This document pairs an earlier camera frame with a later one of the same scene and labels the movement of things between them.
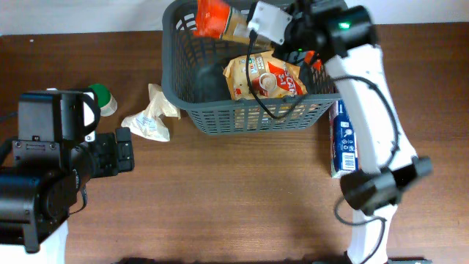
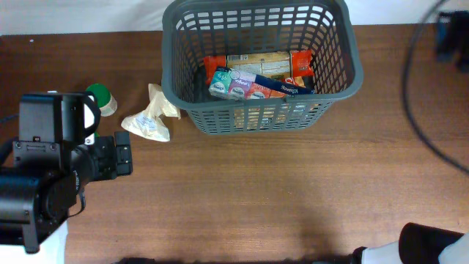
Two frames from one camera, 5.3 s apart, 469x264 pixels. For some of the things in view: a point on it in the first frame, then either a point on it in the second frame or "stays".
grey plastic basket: x=193 y=67 stays
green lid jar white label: x=107 y=102 stays
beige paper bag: x=148 y=122 stays
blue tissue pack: x=344 y=158 to x=227 y=83
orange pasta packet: x=218 y=19 to x=302 y=64
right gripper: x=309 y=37 to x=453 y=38
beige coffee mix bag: x=270 y=76 to x=275 y=116
